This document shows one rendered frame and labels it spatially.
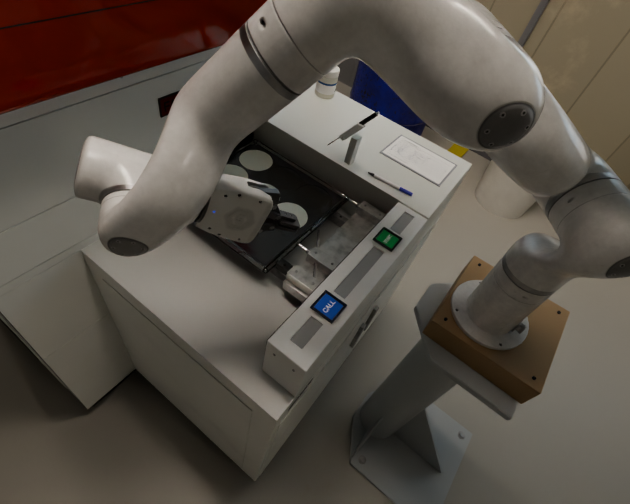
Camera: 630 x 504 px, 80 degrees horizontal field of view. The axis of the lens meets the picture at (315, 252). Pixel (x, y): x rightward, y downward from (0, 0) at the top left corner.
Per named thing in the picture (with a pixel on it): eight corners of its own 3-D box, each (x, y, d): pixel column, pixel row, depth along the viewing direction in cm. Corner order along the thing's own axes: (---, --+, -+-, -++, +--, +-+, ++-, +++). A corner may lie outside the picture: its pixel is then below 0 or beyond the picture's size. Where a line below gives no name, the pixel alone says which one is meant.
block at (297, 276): (285, 279, 90) (287, 271, 88) (294, 270, 92) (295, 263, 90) (311, 298, 88) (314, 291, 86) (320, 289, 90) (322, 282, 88)
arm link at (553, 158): (580, 263, 68) (542, 200, 78) (658, 227, 61) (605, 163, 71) (409, 105, 41) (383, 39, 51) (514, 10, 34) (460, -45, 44)
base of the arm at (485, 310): (539, 317, 94) (590, 275, 80) (505, 367, 85) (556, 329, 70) (473, 269, 101) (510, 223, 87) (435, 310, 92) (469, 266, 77)
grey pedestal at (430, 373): (471, 435, 164) (621, 356, 102) (428, 534, 138) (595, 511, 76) (374, 359, 178) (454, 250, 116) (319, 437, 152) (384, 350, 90)
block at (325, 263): (305, 260, 95) (307, 252, 93) (313, 252, 97) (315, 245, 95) (330, 278, 93) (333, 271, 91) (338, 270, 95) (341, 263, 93)
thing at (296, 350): (260, 370, 81) (266, 341, 71) (382, 235, 114) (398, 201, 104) (294, 398, 79) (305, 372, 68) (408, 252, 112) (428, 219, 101)
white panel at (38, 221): (-16, 295, 81) (-162, 133, 50) (246, 147, 129) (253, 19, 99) (-8, 303, 80) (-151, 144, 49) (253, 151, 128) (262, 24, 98)
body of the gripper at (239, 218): (184, 236, 58) (251, 251, 64) (208, 185, 52) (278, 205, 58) (182, 206, 63) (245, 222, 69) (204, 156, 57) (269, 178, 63)
